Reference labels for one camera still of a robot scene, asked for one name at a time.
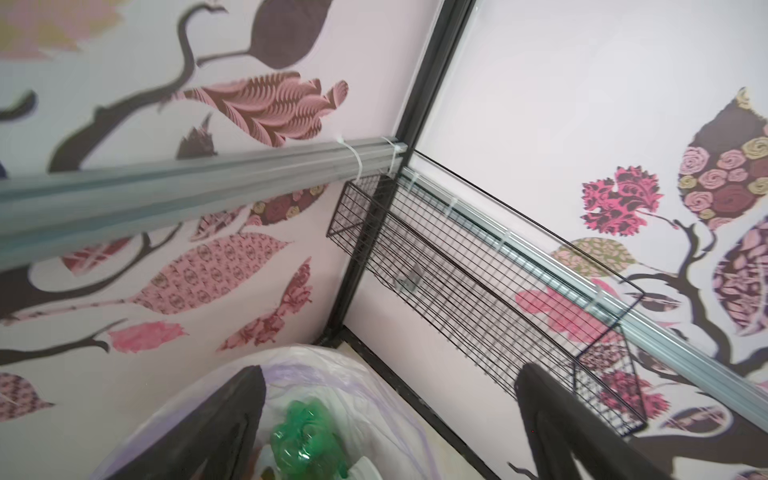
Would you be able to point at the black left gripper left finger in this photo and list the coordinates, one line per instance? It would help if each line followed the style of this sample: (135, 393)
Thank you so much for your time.
(214, 441)

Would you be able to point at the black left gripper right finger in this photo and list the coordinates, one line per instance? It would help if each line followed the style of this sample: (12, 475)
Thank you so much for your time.
(563, 433)

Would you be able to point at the white bin with pink liner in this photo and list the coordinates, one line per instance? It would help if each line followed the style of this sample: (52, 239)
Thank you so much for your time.
(371, 419)

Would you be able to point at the black wire basket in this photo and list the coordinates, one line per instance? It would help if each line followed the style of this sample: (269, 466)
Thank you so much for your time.
(492, 295)

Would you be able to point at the green Sprite bottle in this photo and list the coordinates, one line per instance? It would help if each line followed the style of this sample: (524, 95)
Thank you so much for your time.
(307, 445)

